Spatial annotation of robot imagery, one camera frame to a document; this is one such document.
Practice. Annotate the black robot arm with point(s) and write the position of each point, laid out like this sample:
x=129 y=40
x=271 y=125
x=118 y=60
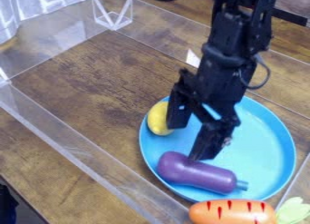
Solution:
x=241 y=29

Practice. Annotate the purple toy eggplant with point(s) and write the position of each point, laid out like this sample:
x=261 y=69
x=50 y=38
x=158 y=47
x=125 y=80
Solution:
x=178 y=169

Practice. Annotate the green carrot leaves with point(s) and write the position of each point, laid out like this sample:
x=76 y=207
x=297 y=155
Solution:
x=293 y=211

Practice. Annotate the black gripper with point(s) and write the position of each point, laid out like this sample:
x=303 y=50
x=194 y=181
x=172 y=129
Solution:
x=209 y=93

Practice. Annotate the black bar in background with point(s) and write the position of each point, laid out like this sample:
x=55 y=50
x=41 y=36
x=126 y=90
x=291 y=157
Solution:
x=293 y=18

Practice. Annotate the orange toy carrot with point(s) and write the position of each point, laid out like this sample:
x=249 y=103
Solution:
x=233 y=212

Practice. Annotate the blue round plate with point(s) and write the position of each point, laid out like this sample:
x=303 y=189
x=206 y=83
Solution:
x=261 y=154

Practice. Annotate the white patterned curtain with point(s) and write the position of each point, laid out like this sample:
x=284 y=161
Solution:
x=18 y=10

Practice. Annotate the clear acrylic enclosure wall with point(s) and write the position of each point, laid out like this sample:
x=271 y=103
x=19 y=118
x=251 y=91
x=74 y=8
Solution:
x=82 y=72

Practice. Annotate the yellow toy lemon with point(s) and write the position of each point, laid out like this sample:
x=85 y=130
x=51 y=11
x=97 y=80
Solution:
x=157 y=119

